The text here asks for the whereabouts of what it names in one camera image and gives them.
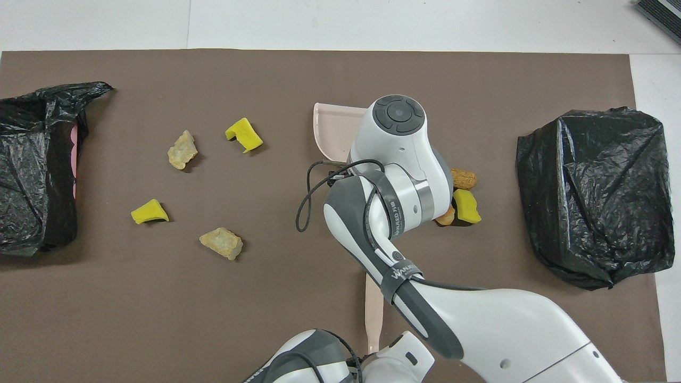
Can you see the brown table mat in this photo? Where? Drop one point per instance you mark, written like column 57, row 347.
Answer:
column 159, row 319

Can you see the orange striped bread piece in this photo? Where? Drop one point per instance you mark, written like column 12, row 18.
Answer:
column 446, row 215

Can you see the pale yellow bread chunk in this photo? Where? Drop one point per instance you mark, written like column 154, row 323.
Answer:
column 182, row 150

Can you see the wavy yellow sponge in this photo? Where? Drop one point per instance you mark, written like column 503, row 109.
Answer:
column 467, row 206

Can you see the notched yellow green sponge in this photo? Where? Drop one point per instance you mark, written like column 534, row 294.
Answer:
column 243, row 134

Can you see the golden brown bread roll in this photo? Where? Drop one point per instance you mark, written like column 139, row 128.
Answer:
column 464, row 179

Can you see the black trash bag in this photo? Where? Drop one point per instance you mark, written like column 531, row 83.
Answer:
column 32, row 186
column 601, row 202

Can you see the pink plastic bin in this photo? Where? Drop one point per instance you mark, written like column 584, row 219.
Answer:
column 74, row 159

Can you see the beige brush with black bristles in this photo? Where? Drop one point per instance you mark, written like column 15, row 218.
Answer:
column 374, row 314

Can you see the dark grey ribbed object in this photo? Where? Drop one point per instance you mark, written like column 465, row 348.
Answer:
column 665, row 13

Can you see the beige plastic dustpan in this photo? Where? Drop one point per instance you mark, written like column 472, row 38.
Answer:
column 335, row 130

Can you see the pale striped bread chunk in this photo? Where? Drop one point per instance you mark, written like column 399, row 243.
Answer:
column 221, row 243

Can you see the small yellow sponge piece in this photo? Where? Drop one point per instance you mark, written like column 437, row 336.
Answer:
column 149, row 211

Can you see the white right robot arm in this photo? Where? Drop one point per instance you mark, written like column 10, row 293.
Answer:
column 404, row 159

